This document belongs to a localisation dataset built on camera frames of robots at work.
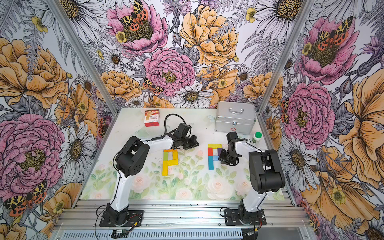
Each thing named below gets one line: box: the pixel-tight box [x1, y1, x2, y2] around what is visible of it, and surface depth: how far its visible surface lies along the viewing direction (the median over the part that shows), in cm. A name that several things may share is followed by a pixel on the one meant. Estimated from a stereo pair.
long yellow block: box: [162, 160, 169, 176], surface depth 93 cm
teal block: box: [208, 155, 214, 171], surface depth 96 cm
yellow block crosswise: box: [168, 159, 179, 166], surface depth 95 cm
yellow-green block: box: [208, 143, 222, 149], surface depth 104 cm
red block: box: [208, 147, 214, 156], surface depth 101 cm
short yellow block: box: [172, 151, 178, 160], surface depth 99 cm
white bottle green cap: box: [252, 131, 263, 144], surface depth 98 cm
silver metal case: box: [214, 101, 257, 135], surface depth 104 cm
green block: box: [163, 152, 169, 161], surface depth 99 cm
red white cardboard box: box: [144, 109, 160, 128], surface depth 114 cm
